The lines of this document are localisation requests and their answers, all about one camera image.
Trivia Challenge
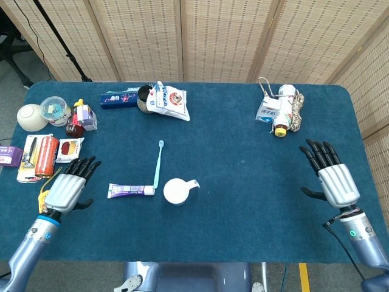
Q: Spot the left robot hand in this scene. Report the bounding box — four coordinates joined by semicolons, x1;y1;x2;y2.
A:
44;156;103;217

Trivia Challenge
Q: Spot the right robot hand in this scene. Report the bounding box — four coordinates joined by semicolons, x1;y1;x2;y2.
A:
299;139;362;209

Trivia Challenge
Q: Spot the purple white toothpaste tube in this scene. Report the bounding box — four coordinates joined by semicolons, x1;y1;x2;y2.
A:
106;182;157;200

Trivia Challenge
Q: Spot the light blue toothbrush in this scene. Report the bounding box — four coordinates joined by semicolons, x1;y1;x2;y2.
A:
153;139;165;189

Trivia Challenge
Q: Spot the white plastic cup with handle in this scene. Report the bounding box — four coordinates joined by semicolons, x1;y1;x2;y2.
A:
163;178;201;207

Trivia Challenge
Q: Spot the small purple white box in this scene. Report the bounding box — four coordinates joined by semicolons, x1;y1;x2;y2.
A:
75;104;99;132

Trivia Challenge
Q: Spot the white milk carton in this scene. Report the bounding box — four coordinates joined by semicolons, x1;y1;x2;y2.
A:
255;97;281;124

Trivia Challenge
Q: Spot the yellow tape measure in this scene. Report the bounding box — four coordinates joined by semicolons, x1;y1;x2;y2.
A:
38;166;63;214

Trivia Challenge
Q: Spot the orange can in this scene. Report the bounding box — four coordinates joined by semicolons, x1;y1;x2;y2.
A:
35;136;60;178

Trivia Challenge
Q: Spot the white red-yellow snack packet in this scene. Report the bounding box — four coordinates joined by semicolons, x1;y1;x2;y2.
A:
55;137;85;164

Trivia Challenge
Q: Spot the razor blister pack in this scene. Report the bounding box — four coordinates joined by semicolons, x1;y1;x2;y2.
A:
16;133;54;184

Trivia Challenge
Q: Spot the red-brown drink bottle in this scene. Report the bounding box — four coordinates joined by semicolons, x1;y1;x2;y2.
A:
65;99;86;138

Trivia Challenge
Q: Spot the clear plastic tub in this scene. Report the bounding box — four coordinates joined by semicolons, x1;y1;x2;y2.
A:
40;96;72;127

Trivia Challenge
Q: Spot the cream ceramic bowl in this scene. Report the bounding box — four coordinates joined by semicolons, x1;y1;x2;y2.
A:
16;103;49;133

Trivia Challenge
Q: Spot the white bottle with yellow cap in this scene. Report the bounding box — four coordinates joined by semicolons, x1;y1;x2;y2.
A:
272;85;297;137

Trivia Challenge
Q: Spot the dark blue long box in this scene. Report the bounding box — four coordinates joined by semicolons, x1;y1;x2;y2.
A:
100;91;140;110

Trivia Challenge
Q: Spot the blue table cloth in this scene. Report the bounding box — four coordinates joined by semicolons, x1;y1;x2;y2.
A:
0;80;389;264

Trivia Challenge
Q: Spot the glass jar with black lid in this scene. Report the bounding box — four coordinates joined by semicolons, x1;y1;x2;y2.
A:
136;85;156;114

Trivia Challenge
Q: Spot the white table leg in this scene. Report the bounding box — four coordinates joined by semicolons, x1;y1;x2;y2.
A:
260;262;269;291

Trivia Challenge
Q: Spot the white printed snack bag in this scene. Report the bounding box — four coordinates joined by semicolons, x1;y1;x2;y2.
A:
145;80;191;122

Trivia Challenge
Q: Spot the black tripod stand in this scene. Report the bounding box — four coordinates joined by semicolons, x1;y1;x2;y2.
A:
32;0;94;83

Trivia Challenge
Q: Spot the blue-grey robot torso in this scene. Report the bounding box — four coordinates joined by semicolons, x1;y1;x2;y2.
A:
114;260;265;292

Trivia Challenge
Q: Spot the black office chair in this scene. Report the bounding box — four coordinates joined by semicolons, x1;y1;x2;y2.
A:
0;9;34;89

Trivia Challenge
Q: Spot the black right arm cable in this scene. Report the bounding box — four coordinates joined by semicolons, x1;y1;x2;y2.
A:
322;212;367;282

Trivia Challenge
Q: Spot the beige braided rope bundle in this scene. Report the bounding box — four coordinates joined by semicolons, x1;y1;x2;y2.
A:
258;77;305;134

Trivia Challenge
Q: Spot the blue floor cable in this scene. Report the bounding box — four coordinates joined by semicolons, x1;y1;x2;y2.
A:
280;262;288;292

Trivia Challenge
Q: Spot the thin black hanging cable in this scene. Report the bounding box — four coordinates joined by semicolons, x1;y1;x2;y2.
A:
12;0;58;82

